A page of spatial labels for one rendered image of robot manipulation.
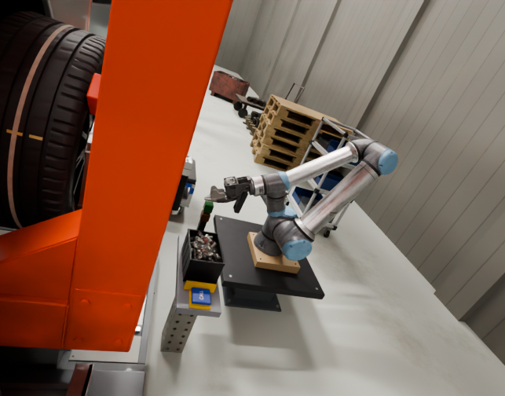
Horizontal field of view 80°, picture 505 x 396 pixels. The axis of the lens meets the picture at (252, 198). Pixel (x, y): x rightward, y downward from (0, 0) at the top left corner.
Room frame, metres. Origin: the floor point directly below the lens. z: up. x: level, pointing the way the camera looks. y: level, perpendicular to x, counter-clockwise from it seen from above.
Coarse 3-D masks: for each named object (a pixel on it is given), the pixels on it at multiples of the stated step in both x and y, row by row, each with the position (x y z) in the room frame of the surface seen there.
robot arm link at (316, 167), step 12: (348, 144) 1.60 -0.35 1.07; (360, 144) 1.58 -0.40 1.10; (324, 156) 1.54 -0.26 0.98; (336, 156) 1.54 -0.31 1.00; (348, 156) 1.55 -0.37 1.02; (360, 156) 1.57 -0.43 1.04; (300, 168) 1.47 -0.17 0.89; (312, 168) 1.48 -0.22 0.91; (324, 168) 1.50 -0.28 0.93; (300, 180) 1.45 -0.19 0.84
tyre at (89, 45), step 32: (0, 32) 0.69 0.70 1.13; (32, 32) 0.74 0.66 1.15; (64, 32) 0.82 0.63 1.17; (0, 64) 0.65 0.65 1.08; (64, 64) 0.72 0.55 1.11; (96, 64) 0.78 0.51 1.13; (0, 96) 0.61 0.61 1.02; (32, 96) 0.64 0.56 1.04; (64, 96) 0.67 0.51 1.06; (0, 128) 0.58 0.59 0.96; (32, 128) 0.61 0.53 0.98; (64, 128) 0.64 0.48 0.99; (0, 160) 0.58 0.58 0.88; (32, 160) 0.60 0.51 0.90; (64, 160) 0.63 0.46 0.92; (0, 192) 0.58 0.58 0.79; (32, 192) 0.60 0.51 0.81; (64, 192) 0.63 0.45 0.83; (0, 224) 0.63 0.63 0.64; (32, 224) 0.63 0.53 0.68
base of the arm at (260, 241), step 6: (258, 234) 1.54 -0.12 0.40; (264, 234) 1.50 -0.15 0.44; (258, 240) 1.50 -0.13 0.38; (264, 240) 1.49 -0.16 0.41; (270, 240) 1.48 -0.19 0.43; (258, 246) 1.48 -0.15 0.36; (264, 246) 1.47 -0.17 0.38; (270, 246) 1.47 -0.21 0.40; (276, 246) 1.48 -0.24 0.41; (264, 252) 1.46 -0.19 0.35; (270, 252) 1.46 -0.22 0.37; (276, 252) 1.48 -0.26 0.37
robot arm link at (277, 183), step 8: (264, 176) 1.24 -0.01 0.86; (272, 176) 1.25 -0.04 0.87; (280, 176) 1.25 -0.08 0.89; (264, 184) 1.21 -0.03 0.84; (272, 184) 1.22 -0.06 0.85; (280, 184) 1.24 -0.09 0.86; (288, 184) 1.25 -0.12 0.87; (264, 192) 1.21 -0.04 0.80; (272, 192) 1.23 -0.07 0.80; (280, 192) 1.24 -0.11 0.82
